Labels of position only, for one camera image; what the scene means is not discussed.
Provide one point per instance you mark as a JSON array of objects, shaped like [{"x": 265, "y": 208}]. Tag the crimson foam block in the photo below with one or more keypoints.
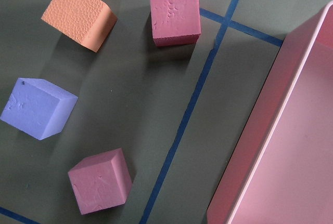
[
  {"x": 101, "y": 181},
  {"x": 175, "y": 22}
]

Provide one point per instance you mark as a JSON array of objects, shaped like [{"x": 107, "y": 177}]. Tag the red plastic bin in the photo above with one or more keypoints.
[{"x": 281, "y": 168}]

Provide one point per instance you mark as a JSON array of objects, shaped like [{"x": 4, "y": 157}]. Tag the orange foam block right side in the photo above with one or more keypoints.
[{"x": 87, "y": 22}]

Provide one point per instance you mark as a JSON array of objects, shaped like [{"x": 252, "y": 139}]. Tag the crimson foam block far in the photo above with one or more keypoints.
[{"x": 175, "y": 22}]

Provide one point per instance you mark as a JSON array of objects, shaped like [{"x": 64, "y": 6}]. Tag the crimson foam block near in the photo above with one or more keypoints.
[{"x": 101, "y": 181}]

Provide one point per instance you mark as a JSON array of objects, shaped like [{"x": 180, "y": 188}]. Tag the purple foam block right side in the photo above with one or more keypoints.
[{"x": 38, "y": 107}]

